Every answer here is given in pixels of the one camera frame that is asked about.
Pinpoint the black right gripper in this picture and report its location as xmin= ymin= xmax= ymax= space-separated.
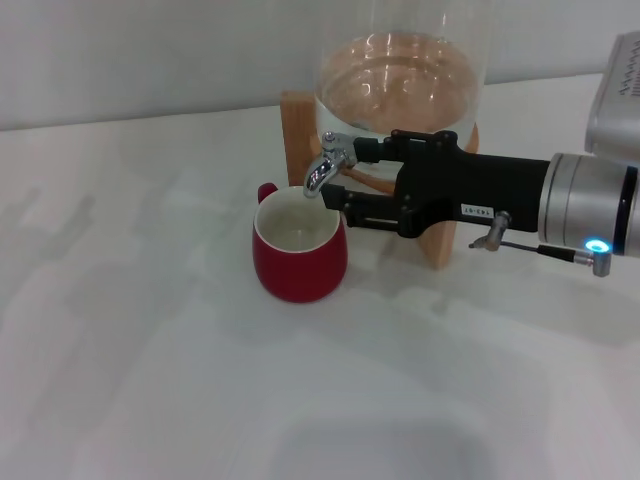
xmin=322 ymin=130 xmax=550 ymax=237

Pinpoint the chrome dispenser faucet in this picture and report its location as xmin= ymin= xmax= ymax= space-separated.
xmin=304 ymin=131 xmax=359 ymax=200

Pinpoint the red ceramic cup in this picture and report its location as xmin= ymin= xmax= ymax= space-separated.
xmin=251 ymin=182 xmax=349 ymax=305

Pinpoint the wooden dispenser stand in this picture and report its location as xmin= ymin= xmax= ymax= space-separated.
xmin=280 ymin=91 xmax=480 ymax=272

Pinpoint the glass water dispenser jar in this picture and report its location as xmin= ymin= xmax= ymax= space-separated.
xmin=314 ymin=0 xmax=489 ymax=174

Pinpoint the right wrist thin cable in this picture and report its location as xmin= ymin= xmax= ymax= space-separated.
xmin=468 ymin=210 xmax=612 ymax=278

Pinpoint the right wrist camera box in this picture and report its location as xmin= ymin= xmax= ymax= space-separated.
xmin=584 ymin=32 xmax=640 ymax=154

